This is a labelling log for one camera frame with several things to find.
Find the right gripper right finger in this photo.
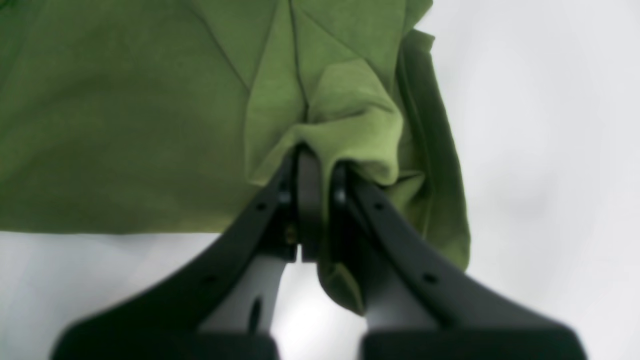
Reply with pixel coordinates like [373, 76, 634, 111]
[330, 161, 586, 360]

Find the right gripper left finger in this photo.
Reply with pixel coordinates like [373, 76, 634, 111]
[51, 145, 323, 360]

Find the olive green T-shirt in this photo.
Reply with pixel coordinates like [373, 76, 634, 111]
[0, 0, 471, 316]

